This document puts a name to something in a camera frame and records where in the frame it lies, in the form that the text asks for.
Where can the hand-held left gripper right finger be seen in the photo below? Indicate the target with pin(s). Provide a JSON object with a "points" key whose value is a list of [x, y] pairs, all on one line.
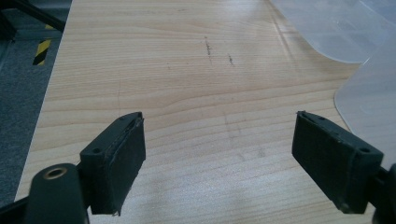
{"points": [[330, 161]]}

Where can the yellow black hazard tape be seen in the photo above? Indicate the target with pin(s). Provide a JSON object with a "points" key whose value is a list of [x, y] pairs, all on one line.
{"points": [[42, 51]]}

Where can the clear plastic sheet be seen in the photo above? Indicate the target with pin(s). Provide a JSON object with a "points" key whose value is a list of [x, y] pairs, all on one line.
{"points": [[372, 105], [336, 28]]}

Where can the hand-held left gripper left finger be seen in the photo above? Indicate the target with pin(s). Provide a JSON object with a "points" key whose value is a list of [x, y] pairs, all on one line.
{"points": [[120, 165]]}

